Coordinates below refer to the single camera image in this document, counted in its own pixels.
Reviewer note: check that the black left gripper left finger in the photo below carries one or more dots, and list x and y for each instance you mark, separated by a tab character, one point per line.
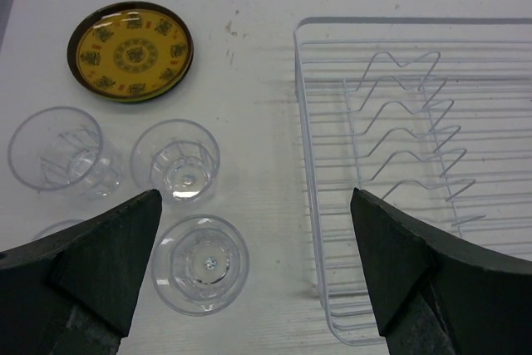
75	291

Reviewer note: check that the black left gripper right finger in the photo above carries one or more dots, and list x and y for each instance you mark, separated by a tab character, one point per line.
434	293

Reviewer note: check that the clear glass cup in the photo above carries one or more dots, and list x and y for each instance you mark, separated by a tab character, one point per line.
179	158
200	265
54	228
63	150

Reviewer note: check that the green plate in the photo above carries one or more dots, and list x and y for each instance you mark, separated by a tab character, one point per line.
143	97

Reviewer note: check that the clear plastic dish rack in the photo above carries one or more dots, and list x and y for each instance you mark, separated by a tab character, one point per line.
431	114

